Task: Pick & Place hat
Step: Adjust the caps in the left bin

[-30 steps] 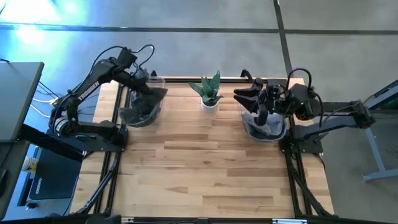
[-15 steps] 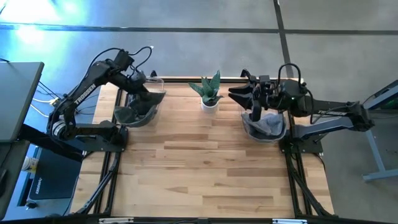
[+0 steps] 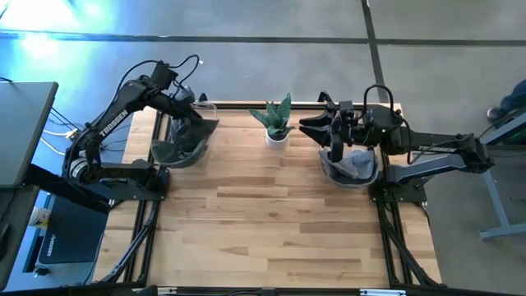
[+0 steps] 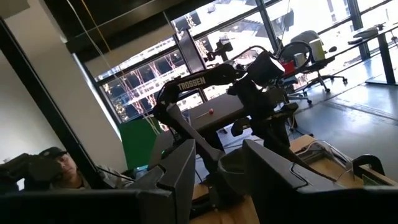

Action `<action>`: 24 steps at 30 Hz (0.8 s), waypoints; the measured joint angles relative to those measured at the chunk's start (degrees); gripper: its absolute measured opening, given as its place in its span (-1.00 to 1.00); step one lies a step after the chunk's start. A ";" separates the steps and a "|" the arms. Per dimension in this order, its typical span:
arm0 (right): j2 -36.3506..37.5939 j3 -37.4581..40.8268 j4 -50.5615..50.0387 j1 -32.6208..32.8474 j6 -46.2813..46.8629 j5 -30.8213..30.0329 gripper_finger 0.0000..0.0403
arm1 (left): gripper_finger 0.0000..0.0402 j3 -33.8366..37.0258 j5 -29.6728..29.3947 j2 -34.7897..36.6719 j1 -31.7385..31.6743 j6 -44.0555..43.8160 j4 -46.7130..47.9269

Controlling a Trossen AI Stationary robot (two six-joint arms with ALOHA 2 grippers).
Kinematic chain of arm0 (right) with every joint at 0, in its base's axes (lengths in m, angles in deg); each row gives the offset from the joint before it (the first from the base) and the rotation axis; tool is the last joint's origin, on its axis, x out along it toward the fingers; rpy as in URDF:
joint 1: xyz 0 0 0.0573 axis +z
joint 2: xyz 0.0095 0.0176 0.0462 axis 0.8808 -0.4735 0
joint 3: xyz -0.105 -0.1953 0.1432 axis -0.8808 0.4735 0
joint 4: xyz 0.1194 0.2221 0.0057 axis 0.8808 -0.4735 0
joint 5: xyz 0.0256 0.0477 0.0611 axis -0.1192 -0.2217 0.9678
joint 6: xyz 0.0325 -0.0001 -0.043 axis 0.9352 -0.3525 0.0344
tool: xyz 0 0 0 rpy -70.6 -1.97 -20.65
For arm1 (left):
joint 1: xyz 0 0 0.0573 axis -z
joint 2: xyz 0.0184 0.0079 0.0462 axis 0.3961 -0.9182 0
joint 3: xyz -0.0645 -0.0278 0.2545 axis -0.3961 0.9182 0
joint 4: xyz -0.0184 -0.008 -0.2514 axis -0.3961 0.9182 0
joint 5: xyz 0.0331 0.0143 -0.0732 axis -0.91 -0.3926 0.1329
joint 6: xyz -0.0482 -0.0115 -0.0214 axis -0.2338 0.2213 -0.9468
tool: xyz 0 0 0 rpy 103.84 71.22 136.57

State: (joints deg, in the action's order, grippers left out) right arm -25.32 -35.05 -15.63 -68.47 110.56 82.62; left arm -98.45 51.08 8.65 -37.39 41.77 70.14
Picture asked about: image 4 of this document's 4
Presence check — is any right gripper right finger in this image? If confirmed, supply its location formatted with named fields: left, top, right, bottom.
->
left=243, top=139, right=308, bottom=224

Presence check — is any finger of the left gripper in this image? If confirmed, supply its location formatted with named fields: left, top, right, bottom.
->
left=276, top=124, right=312, bottom=169
left=264, top=129, right=299, bottom=166

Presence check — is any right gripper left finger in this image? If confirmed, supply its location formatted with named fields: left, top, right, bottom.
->
left=136, top=139, right=197, bottom=224

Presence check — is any dark grey cap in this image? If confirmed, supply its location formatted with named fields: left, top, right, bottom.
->
left=216, top=148, right=248, bottom=203

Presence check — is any left clear plastic bin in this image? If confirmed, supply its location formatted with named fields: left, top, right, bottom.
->
left=294, top=139, right=355, bottom=183

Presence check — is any grey desk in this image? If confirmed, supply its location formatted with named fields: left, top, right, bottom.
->
left=149, top=93, right=249, bottom=170

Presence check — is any red ball stick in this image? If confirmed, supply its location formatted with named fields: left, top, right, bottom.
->
left=195, top=108, right=215, bottom=120

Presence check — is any green panel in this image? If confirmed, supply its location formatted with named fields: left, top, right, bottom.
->
left=119, top=117, right=162, bottom=170

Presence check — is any black office chair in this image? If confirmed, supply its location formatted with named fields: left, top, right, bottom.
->
left=278, top=30, right=348, bottom=105

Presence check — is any white bin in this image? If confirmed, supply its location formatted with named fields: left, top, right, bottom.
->
left=309, top=38, right=326, bottom=62

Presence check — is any black stand clamp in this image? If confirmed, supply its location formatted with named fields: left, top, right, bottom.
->
left=353, top=154, right=386, bottom=178

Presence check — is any person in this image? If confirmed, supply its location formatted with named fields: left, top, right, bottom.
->
left=39, top=146, right=136, bottom=191

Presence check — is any black-legged office desk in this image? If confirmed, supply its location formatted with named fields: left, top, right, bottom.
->
left=347, top=21, right=398, bottom=86

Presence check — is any black bulky device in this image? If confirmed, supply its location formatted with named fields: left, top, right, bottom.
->
left=0, top=153, right=63, bottom=195

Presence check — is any black camera on stand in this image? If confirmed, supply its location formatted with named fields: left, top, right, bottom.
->
left=205, top=39, right=234, bottom=62

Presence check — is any yellow hanging cord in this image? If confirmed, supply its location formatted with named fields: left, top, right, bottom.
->
left=80, top=0, right=159, bottom=134

